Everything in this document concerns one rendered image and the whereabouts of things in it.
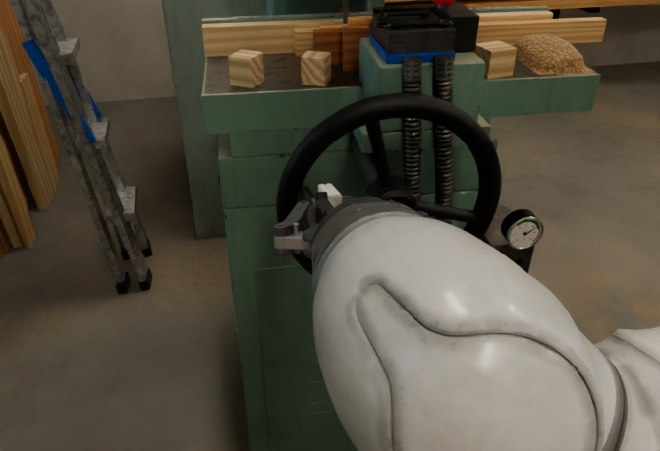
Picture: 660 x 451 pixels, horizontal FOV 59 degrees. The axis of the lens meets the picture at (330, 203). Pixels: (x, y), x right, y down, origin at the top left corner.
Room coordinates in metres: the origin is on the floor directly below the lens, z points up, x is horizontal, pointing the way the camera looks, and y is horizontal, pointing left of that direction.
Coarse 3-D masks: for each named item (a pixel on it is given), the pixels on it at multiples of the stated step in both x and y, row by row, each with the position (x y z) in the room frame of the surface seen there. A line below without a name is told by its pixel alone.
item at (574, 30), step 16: (304, 32) 0.94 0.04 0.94; (480, 32) 0.99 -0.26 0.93; (496, 32) 0.99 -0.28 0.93; (512, 32) 1.00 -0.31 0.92; (528, 32) 1.00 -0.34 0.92; (544, 32) 1.01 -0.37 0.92; (560, 32) 1.01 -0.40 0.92; (576, 32) 1.02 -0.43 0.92; (592, 32) 1.02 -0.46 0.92; (304, 48) 0.94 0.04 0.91
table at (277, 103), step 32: (224, 64) 0.90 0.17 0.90; (288, 64) 0.90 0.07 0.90; (224, 96) 0.77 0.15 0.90; (256, 96) 0.78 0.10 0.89; (288, 96) 0.78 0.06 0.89; (320, 96) 0.79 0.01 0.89; (352, 96) 0.80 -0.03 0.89; (512, 96) 0.84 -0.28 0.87; (544, 96) 0.84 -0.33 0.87; (576, 96) 0.85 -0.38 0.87; (224, 128) 0.77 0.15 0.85; (256, 128) 0.78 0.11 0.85; (288, 128) 0.78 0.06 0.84
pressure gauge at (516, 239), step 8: (512, 216) 0.79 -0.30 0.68; (520, 216) 0.78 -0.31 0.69; (528, 216) 0.78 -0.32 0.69; (504, 224) 0.79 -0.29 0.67; (512, 224) 0.78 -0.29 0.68; (520, 224) 0.78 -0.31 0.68; (528, 224) 0.78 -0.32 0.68; (536, 224) 0.78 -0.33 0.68; (504, 232) 0.78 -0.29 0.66; (512, 232) 0.78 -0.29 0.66; (520, 232) 0.78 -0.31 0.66; (536, 232) 0.78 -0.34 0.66; (512, 240) 0.78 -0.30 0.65; (520, 240) 0.78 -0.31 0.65; (528, 240) 0.78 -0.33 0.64; (536, 240) 0.78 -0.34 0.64; (512, 248) 0.80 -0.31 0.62; (520, 248) 0.78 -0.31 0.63
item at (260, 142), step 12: (252, 132) 0.78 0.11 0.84; (264, 132) 0.78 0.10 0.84; (276, 132) 0.78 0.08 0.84; (288, 132) 0.78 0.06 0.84; (300, 132) 0.79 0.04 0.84; (240, 144) 0.77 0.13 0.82; (252, 144) 0.78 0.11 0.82; (264, 144) 0.78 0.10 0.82; (276, 144) 0.78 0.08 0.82; (288, 144) 0.78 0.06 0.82; (336, 144) 0.80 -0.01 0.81; (348, 144) 0.80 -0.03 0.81; (240, 156) 0.77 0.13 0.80
